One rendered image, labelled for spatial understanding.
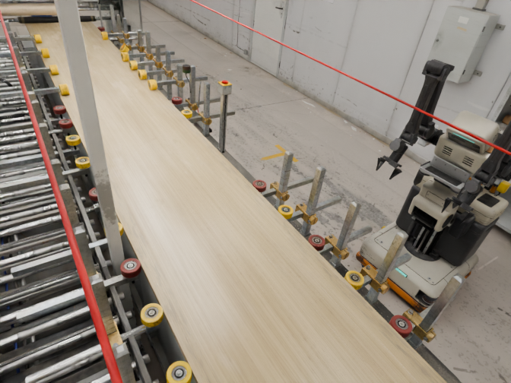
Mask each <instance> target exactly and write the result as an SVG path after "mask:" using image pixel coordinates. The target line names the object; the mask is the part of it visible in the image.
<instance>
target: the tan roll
mask: <svg viewBox="0 0 511 383"><path fill-rule="evenodd" d="M78 10H79V11H99V8H78ZM0 11H1V13H2V16H25V15H57V12H56V5H55V3H0Z"/></svg>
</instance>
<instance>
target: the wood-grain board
mask: <svg viewBox="0 0 511 383"><path fill-rule="evenodd" d="M81 28H82V32H83V37H84V44H85V49H86V53H87V60H88V64H89V69H90V76H91V81H92V85H93V89H94V97H95V102H96V106H97V114H98V118H99V123H100V130H101V134H102V139H103V146H104V150H105V155H106V162H107V167H108V171H109V179H110V183H111V188H112V192H113V200H114V204H115V209H116V216H117V218H118V220H119V222H120V223H121V224H122V226H123V231H124V233H125V235H126V237H127V239H128V241H129V243H130V245H131V247H132V250H133V252H134V253H135V256H136V258H137V259H138V260H139V261H140V262H141V269H142V270H143V272H144V275H145V276H146V278H147V281H148V283H149V285H150V287H151V289H152V291H153V293H154V295H155V298H156V300H157V302H158V304H159V305H160V306H161V307H162V309H163V315H164V317H165V319H166V320H167V323H168V325H169V326H170V329H171V331H172V333H173V336H174V337H175V339H176V342H177V343H178V345H179V348H180V350H181V352H182V354H183V356H184V358H185V360H186V362H187V363H188V364H189V365H190V367H191V369H192V375H193V377H194V379H195V382H196V383H447V382H446V381H445V380H444V379H443V378H442V377H441V376H440V375H439V374H438V373H437V372H436V371H435V370H434V369H433V368H432V367H431V366H430V365H429V364H428V363H427V362H426V361H425V360H424V359H423V358H422V357H421V356H420V355H419V354H418V353H417V352H416V351H415V350H414V349H413V348H412V347H411V345H410V344H409V343H408V342H407V341H406V340H405V339H404V338H403V337H402V336H401V335H400V334H399V333H398V332H397V331H396V330H395V329H394V328H393V327H392V326H391V325H390V324H389V323H388V322H387V321H386V320H385V319H384V318H383V317H382V316H381V315H380V314H379V313H378V312H377V311H376V310H375V309H374V308H373V307H372V306H371V305H370V304H369V303H368V302H367V301H366V300H365V299H364V298H363V297H362V296H361V295H360V294H359V293H358V292H357V291H356V290H355V289H354V288H353V287H352V286H351V285H350V284H349V283H348V282H347V281H346V280H345V279H344V278H343V277H342V276H341V275H340V274H339V273H338V272H337V271H336V270H335V269H334V268H333V267H332V266H331V265H330V264H329V263H328V262H327V261H326V260H325V259H324V258H323V257H322V256H321V255H320V254H319V253H318V252H317V251H316V250H315V249H314V248H313V247H312V245H311V244H310V243H309V242H308V241H307V240H306V239H305V238H304V237H303V236H302V235H301V234H300V233H299V232H298V231H297V230H296V229H295V228H294V227H293V226H292V225H291V224H290V223H289V222H288V221H287V220H286V219H285V218H284V217H283V216H282V215H281V214H280V213H279V212H278V211H277V210H276V209H275V208H274V207H273V206H272V205H271V204H270V203H269V202H268V201H267V200H266V199H265V198H264V197H263V196H262V194H261V193H260V192H259V191H258V190H257V189H256V188H255V187H254V186H253V185H252V184H251V183H250V182H249V181H248V180H247V179H246V178H245V177H244V176H243V175H242V174H241V173H240V172H239V171H238V170H237V169H236V168H235V167H234V166H233V165H232V164H231V163H230V162H229V161H228V160H227V159H226V158H225V157H224V156H223V155H222V154H221V153H220V152H219V151H218V150H217V149H216V148H215V147H214V146H213V145H212V144H211V142H210V141H209V140H208V139H207V138H206V137H205V136H204V135H203V134H202V133H201V132H200V131H199V130H198V129H197V128H196V127H195V126H194V125H193V124H192V123H191V122H190V121H189V120H188V119H187V118H186V117H185V116H184V115H183V114H182V113H181V112H180V111H179V110H178V109H177V108H176V107H175V106H174V105H173V104H172V103H171V102H170V101H169V100H168V99H167V98H166V97H165V96H164V95H163V94H162V93H161V92H160V91H159V90H158V89H156V90H149V88H148V79H142V80H140V79H139V77H138V69H137V70H131V69H130V67H129V61H127V62H124V61H123V60H122V57H121V52H120V51H119V50H118V49H117V48H116V47H115V46H114V45H113V44H112V43H111V41H110V40H109V39H108V40H102V37H101V31H100V30H99V29H98V28H97V27H96V26H95V25H94V24H82V25H81ZM27 30H28V32H29V34H30V36H33V37H34V34H40V36H41V38H42V43H36V41H35V40H33V42H34V44H35V47H36V49H37V51H41V49H46V48H47V49H48V50H49V56H50V57H49V58H44V57H43V55H40V57H41V59H42V60H43V64H44V65H45V67H46V68H49V66H50V65H57V67H58V70H59V74H57V75H52V74H51V72H48V73H49V76H50V77H51V80H52V82H53V84H54V86H55V87H59V85H60V84H67V85H68V88H69V92H70V94H69V95H64V96H62V95H61V92H60V93H58V94H59V97H60V99H61V101H62V103H63V105H64V106H65V108H66V111H67V113H68V116H69V118H70V120H72V123H73V126H74V127H75V131H76V132H77V134H78V136H79V137H80V139H81V143H82V144H83V147H84V149H85V151H86V153H87V147H86V143H85V139H84V133H83V129H82V125H81V119H80V116H79V111H78V105H77V102H76V98H75V92H74V88H73V84H72V80H71V74H70V71H69V66H68V60H67V57H66V53H65V47H64V43H63V39H62V33H61V29H60V26H59V25H43V26H27ZM87 155H88V153H87Z"/></svg>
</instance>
